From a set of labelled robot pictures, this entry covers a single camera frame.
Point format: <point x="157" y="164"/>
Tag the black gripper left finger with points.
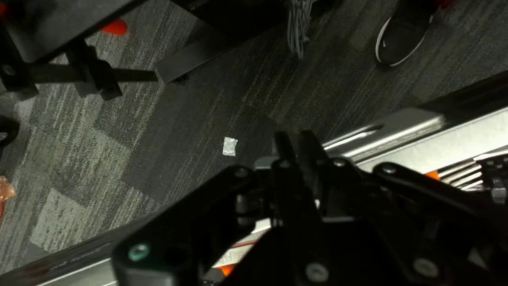
<point x="175" y="238"/>

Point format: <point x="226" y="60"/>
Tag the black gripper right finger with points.
<point x="423" y="200"/>

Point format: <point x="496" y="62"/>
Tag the grey metal tool drawer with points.
<point x="423" y="141"/>

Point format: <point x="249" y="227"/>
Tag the white paper tag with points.
<point x="230" y="146"/>

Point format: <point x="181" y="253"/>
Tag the black tripod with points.
<point x="95" y="73"/>

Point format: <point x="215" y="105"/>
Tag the orange object on floor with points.
<point x="115" y="27"/>

